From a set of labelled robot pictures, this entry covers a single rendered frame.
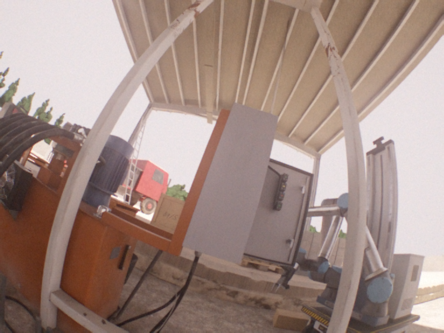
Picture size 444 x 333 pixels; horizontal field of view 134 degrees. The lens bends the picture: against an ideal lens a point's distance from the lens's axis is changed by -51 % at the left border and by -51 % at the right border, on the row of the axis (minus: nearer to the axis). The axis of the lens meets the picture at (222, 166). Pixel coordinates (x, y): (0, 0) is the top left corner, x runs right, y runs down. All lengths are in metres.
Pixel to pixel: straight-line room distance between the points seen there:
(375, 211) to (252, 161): 1.34
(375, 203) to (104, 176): 2.00
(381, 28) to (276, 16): 2.39
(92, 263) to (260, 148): 0.79
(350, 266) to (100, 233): 0.92
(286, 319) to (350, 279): 1.23
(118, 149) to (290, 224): 1.09
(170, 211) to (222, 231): 3.28
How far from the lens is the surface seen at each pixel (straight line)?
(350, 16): 4.66
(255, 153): 0.71
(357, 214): 0.75
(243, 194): 0.65
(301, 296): 2.55
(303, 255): 1.40
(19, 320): 1.06
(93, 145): 0.72
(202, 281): 2.20
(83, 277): 0.85
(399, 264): 1.69
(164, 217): 3.92
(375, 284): 1.16
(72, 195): 0.72
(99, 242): 0.78
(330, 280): 1.67
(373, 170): 1.92
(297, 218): 1.19
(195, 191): 0.65
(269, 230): 1.11
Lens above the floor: 0.73
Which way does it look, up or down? 20 degrees up
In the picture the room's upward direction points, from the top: 19 degrees clockwise
